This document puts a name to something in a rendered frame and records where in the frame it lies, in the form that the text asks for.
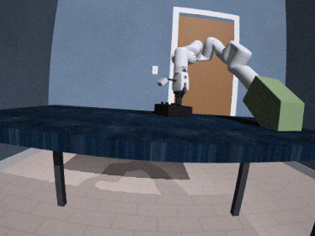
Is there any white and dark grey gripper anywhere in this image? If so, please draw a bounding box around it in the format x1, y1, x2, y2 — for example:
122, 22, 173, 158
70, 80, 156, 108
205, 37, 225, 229
172, 72, 189, 105

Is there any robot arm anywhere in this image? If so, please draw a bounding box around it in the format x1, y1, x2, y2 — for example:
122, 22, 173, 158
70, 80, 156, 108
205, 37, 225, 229
171, 37, 258, 90

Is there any black lighting desk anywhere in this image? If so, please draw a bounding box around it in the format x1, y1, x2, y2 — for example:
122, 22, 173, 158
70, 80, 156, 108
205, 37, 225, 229
154, 102, 193, 117

